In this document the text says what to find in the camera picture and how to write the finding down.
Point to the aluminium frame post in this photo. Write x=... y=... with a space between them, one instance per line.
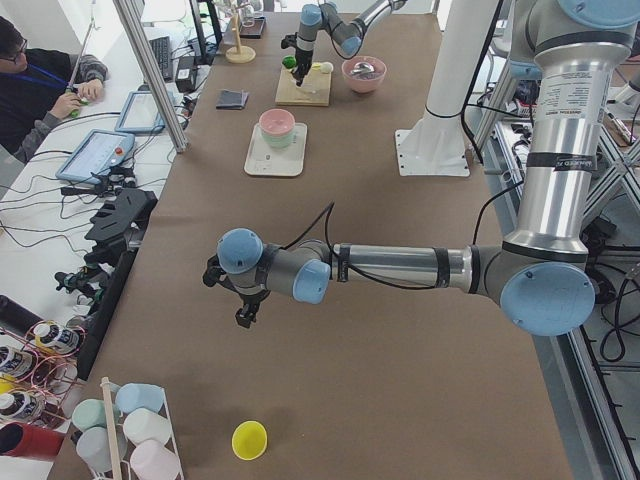
x=146 y=60

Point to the green lime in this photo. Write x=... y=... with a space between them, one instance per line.
x=289 y=62

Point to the cream bunny tray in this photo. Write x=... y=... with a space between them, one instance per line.
x=264 y=160

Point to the large pink bowl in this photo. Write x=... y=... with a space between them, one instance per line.
x=369 y=83

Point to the lower teach pendant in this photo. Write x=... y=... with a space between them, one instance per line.
x=97 y=154

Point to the grey cup on rack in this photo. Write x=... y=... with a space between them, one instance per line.
x=93 y=448

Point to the seated person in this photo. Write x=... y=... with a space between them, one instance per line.
x=40 y=89

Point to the pink cup on rack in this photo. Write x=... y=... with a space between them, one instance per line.
x=151 y=460

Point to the grey folded cloth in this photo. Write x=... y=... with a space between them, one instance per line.
x=232 y=100

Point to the white cup rack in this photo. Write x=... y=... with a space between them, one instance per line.
x=120 y=447

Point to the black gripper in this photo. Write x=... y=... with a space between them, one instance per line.
x=247 y=301
x=303 y=56

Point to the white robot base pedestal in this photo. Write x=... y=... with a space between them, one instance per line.
x=435 y=145

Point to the green cup on rack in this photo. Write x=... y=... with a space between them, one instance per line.
x=89 y=413

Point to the black keyboard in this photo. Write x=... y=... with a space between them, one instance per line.
x=161 y=49

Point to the green bowl stack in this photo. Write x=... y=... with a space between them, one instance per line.
x=278 y=141

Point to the teach pendant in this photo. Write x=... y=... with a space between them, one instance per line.
x=97 y=154
x=139 y=115

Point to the wooden cutting board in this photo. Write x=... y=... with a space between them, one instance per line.
x=288 y=94

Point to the yellow plastic cup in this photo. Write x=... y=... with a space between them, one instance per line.
x=249 y=440

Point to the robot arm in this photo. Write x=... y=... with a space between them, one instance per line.
x=346 y=37
x=537 y=275

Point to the wooden cup tree stand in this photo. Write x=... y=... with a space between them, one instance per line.
x=238 y=53

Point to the white cup on rack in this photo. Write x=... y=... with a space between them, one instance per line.
x=143 y=424

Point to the blue cup on rack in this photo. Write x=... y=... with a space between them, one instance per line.
x=133 y=396

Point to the upper teach pendant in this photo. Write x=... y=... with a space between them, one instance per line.
x=139 y=115

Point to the small pink bowl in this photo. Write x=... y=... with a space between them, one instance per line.
x=276 y=122

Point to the metal scoop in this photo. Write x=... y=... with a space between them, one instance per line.
x=362 y=69

